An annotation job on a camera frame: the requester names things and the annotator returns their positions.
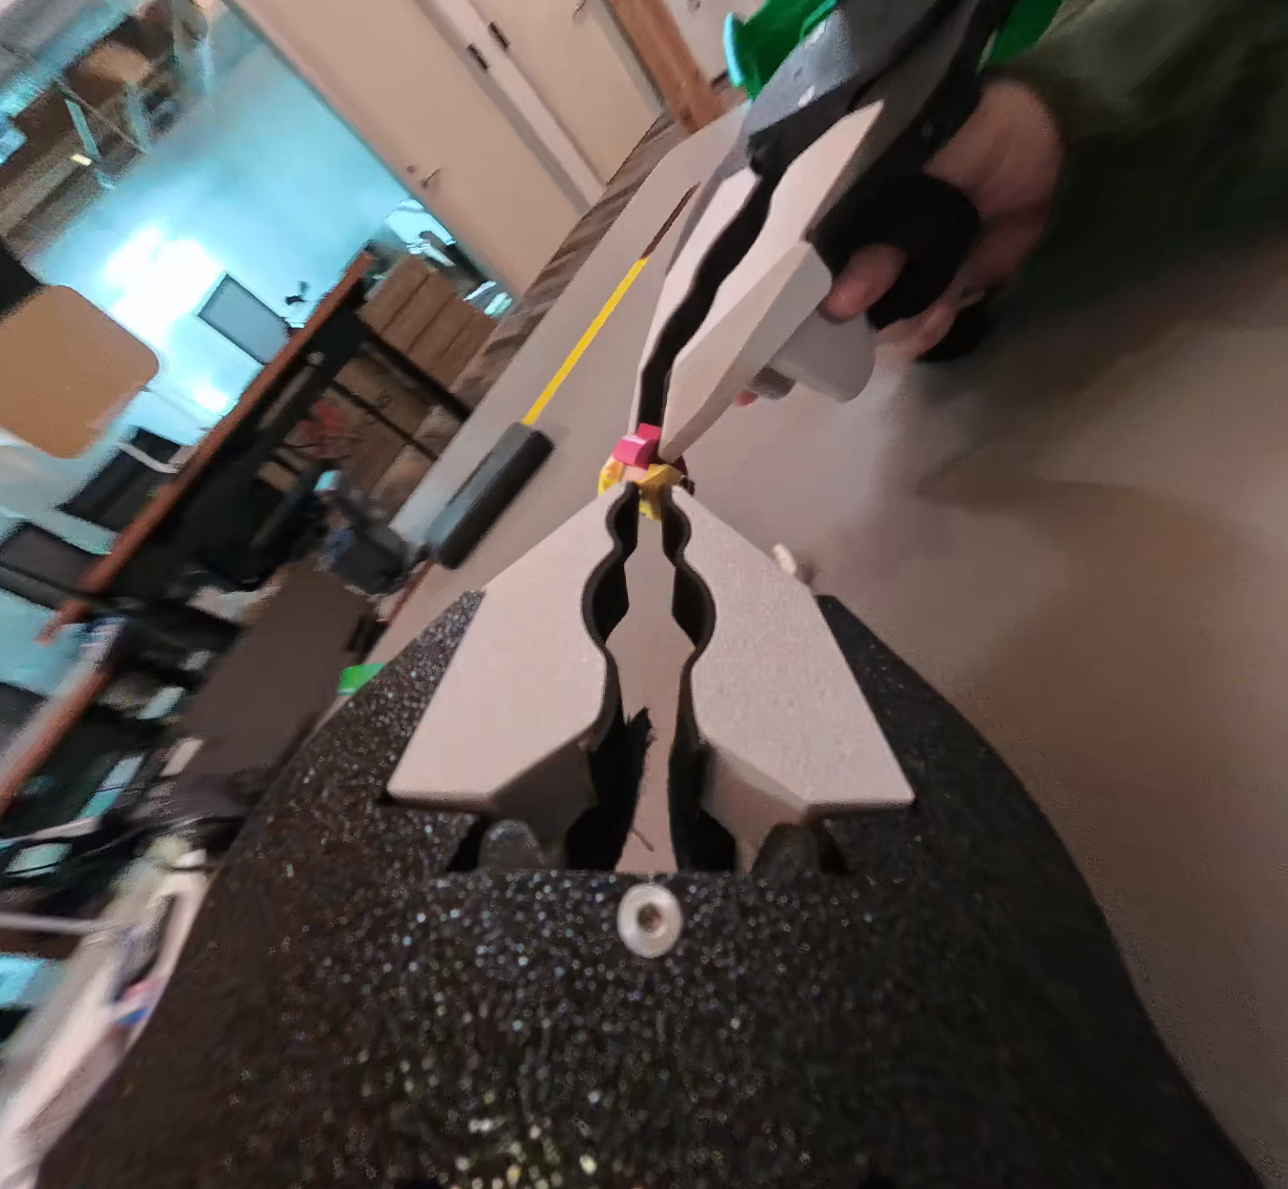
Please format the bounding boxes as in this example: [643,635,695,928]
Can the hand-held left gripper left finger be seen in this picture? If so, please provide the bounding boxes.
[385,489,653,853]

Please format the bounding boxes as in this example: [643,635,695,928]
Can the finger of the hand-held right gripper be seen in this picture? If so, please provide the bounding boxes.
[636,166,762,435]
[662,99,889,459]

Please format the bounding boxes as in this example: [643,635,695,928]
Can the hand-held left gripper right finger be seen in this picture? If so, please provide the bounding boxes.
[656,487,918,840]

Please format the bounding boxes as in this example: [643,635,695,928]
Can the yellow lego piece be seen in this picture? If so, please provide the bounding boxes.
[597,459,695,522]

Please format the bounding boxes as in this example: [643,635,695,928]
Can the person's right forearm green sleeve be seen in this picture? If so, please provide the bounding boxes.
[990,0,1288,325]

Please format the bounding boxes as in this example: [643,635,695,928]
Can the person's right hand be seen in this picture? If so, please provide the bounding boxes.
[819,81,1070,365]

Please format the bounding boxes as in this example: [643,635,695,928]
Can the green plastic bin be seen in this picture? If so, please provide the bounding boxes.
[723,0,1153,99]

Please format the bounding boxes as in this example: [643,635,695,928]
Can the yellow tape strip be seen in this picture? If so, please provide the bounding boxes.
[520,254,649,428]

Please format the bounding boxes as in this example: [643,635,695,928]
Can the black rectangular block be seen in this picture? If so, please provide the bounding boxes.
[429,422,557,570]

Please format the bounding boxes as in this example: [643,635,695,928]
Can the stack of cardboard boxes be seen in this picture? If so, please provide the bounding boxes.
[356,258,514,406]

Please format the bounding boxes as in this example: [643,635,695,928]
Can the dark computer monitor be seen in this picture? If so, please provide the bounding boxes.
[197,271,295,367]

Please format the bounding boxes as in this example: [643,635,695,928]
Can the brown back chair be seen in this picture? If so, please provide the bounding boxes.
[0,286,162,506]

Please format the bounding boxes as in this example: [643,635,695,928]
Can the tall white wall cabinets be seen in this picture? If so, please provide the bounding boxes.
[171,0,666,290]

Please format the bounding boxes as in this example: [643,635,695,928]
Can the wooden desk with black frame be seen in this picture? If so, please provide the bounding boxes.
[40,251,378,646]

